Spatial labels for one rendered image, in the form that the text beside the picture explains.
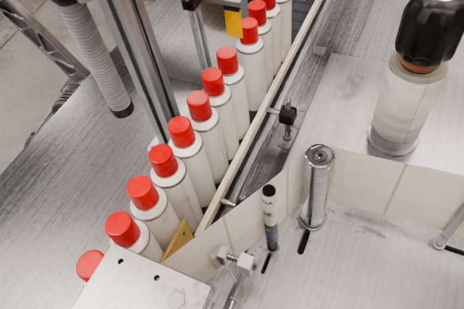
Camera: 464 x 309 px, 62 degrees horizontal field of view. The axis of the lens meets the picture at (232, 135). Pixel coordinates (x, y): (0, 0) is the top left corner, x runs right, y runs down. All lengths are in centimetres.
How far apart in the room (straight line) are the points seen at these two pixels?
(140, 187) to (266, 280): 26
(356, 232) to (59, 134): 67
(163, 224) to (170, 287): 19
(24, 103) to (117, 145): 164
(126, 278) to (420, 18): 46
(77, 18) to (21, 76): 222
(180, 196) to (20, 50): 242
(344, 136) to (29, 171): 67
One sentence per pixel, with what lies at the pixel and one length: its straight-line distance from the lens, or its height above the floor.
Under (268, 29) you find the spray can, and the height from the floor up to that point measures 104.
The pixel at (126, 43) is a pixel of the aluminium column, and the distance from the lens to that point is 66.
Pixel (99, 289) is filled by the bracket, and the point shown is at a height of 114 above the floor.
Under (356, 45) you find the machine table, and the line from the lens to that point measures 104.
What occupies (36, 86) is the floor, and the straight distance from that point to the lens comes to 256.
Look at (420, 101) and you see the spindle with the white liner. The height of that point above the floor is 102.
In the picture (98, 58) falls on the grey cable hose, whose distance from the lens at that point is 52.
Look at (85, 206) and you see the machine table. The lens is 83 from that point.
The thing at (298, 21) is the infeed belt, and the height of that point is 88.
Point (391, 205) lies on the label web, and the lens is 63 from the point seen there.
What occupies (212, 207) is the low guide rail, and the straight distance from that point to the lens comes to 65.
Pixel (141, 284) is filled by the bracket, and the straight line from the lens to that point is 38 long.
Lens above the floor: 149
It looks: 52 degrees down
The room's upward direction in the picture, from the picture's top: 10 degrees counter-clockwise
